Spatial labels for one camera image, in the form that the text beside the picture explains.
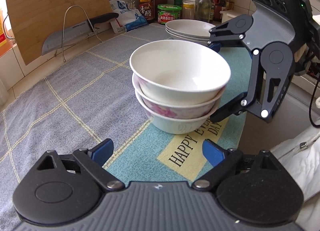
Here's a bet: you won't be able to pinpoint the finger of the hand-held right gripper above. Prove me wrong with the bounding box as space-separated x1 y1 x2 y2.
209 49 293 124
207 19 248 53

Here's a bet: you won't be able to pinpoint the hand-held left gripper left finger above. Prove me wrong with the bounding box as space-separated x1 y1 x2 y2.
35 138 125 192

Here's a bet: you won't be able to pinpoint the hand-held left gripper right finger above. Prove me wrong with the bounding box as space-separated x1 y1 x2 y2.
192 140 282 193

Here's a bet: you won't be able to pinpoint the white plate fruit print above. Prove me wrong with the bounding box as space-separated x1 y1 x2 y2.
166 29 213 39
170 34 211 46
165 19 217 36

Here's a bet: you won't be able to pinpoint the white bowl pink flowers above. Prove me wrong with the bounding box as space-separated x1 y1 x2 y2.
132 73 222 119
129 40 231 106

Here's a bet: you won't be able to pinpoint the white bowl faint grey pattern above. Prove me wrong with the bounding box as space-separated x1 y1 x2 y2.
134 88 218 134

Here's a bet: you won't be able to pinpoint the white plastic box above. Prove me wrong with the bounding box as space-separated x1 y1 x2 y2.
220 11 238 24

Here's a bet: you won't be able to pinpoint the clear glass bottle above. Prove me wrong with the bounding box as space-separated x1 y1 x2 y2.
195 0 214 23

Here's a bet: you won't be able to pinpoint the yellow lid spice jar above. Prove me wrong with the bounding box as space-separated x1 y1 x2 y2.
182 2 195 20

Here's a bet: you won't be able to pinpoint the green lid sauce jar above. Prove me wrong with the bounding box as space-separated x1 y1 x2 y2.
157 4 182 25

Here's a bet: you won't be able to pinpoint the grey blue checked towel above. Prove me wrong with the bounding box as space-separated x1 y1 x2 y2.
0 29 250 231

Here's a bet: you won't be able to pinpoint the white blue salt bag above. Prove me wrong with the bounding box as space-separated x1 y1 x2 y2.
109 0 148 33

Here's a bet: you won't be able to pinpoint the person's white jacket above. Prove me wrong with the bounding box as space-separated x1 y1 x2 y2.
269 126 320 231

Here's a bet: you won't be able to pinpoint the bamboo cutting board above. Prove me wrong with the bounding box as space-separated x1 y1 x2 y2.
5 0 113 66

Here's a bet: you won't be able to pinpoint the black cable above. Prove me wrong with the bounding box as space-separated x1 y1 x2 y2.
309 91 320 129

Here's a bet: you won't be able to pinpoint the black handled cleaver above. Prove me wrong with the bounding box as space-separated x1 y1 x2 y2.
41 13 119 56

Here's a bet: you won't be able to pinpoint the metal wire rack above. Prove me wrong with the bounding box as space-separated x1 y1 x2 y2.
56 5 103 62

